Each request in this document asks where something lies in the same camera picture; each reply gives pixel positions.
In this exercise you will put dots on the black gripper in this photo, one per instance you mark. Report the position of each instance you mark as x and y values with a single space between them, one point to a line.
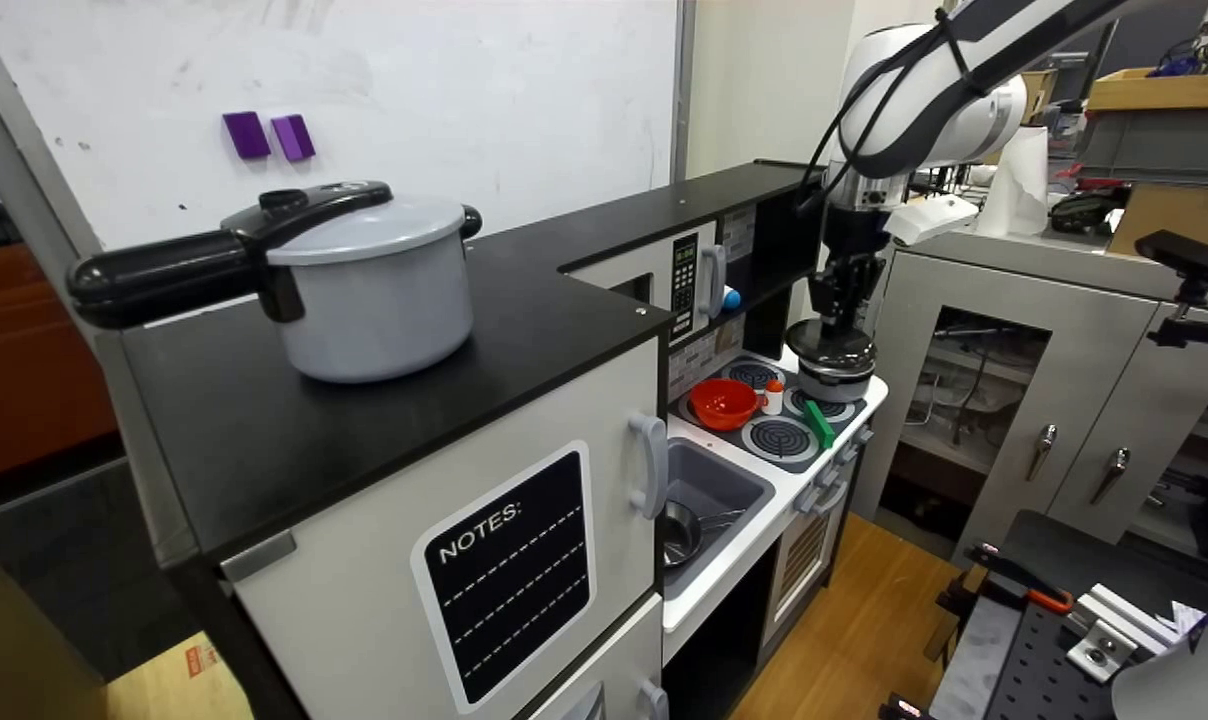
851 275

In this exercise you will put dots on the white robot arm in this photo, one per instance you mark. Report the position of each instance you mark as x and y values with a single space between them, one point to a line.
926 95

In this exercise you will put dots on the white toy kitchen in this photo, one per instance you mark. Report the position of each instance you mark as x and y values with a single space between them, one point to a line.
462 542

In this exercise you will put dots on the grey toy pot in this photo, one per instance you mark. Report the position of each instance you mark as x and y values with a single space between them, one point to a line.
783 443

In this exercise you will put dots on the right purple sticky note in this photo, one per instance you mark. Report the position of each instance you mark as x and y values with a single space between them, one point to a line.
292 138

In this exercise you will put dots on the white orange toy bottle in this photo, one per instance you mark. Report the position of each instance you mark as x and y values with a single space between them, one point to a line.
774 398

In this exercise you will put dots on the black perforated workbench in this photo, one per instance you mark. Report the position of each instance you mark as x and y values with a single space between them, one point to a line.
1018 663

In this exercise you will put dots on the purple sticky note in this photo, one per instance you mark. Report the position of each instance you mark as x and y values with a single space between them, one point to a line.
292 138
245 133

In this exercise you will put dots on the grey toy sink basin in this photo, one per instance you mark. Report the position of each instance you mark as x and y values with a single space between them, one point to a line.
720 497

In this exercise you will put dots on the grey metal cabinet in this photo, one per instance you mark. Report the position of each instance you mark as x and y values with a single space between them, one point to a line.
1037 376

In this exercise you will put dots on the toy microwave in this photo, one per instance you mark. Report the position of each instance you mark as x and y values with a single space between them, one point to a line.
679 275

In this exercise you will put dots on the black orange clamp near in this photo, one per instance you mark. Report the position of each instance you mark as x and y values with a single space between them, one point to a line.
1029 582

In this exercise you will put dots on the black transparent pot lid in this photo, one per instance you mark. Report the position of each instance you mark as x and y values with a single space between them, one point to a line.
832 357

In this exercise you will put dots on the small metal bowl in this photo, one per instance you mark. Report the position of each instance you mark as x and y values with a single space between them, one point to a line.
679 534

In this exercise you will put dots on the blue white toy cup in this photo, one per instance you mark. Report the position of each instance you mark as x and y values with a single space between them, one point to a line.
728 303

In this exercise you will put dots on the orange plastic bowl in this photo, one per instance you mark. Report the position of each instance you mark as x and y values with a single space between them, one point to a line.
720 405

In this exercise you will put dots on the left purple sticky note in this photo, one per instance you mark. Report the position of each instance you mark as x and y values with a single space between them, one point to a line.
245 133

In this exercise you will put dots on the white pressure cooker pot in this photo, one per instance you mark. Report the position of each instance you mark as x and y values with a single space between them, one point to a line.
356 276

